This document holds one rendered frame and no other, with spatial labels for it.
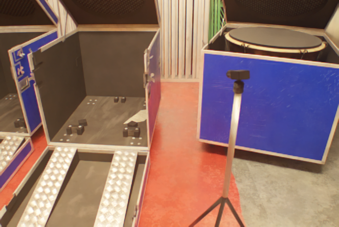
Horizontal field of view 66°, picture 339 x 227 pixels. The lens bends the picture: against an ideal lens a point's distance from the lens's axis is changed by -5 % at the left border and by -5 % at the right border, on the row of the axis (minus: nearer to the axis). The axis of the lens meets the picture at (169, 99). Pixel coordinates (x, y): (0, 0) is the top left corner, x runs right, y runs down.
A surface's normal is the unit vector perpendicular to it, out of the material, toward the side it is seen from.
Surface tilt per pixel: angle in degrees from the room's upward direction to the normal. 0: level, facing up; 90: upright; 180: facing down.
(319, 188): 0
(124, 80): 90
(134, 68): 90
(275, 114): 90
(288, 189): 0
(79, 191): 1
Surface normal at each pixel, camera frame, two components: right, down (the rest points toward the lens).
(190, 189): 0.00, -0.90
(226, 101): -0.34, 0.40
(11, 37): -0.07, 0.43
